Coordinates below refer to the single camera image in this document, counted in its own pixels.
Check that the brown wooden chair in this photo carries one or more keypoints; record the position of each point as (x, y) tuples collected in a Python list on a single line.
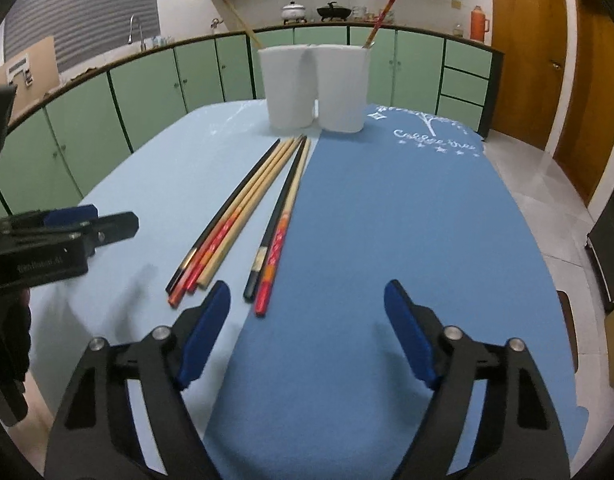
[(568, 330)]

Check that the green base cabinets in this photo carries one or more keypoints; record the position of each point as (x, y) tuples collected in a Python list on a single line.
[(147, 90)]

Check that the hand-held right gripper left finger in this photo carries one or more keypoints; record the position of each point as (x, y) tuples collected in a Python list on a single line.
[(207, 332)]

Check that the cardboard sheet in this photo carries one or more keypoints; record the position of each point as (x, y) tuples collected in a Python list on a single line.
[(32, 75)]

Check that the plain wooden door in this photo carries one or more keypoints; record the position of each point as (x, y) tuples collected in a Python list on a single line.
[(597, 100)]

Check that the light blue placemat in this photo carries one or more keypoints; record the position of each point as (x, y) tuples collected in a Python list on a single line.
[(152, 200)]

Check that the grey window blind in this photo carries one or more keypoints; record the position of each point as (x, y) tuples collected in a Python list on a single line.
[(87, 10)]

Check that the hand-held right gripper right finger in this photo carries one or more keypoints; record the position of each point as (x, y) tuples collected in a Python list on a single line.
[(412, 335)]

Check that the white double utensil holder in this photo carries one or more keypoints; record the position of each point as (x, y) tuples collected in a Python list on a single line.
[(297, 85)]

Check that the white cooking pot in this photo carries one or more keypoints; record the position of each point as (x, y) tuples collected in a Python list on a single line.
[(293, 11)]

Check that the plain wooden chopstick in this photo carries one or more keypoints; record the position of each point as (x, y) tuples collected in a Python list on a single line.
[(233, 240), (242, 24)]

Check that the orange thermos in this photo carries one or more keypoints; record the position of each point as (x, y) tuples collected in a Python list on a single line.
[(479, 25)]

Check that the black wok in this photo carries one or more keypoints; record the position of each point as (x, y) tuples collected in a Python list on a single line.
[(334, 11)]

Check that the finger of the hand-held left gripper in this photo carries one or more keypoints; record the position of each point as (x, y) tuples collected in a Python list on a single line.
[(69, 215), (117, 227)]

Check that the bottles beside faucet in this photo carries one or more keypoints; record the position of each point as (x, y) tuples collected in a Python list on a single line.
[(159, 41)]

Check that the metal faucet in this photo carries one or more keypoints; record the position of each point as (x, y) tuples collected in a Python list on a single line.
[(133, 25)]

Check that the black chopstick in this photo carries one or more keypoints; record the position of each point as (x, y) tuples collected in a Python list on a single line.
[(279, 210), (206, 237)]

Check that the wooden chopstick with red end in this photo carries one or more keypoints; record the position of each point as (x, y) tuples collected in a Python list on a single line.
[(225, 240), (214, 246)]

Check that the dark blue placemat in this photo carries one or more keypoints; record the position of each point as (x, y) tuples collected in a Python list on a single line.
[(387, 220)]

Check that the red patterned chopstick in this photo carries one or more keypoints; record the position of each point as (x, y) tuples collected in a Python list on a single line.
[(382, 19), (281, 240)]

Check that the black glass-door cabinet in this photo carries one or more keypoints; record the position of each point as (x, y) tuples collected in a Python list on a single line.
[(612, 260)]

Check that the small metal kettle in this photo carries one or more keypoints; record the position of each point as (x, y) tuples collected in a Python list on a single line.
[(216, 24)]

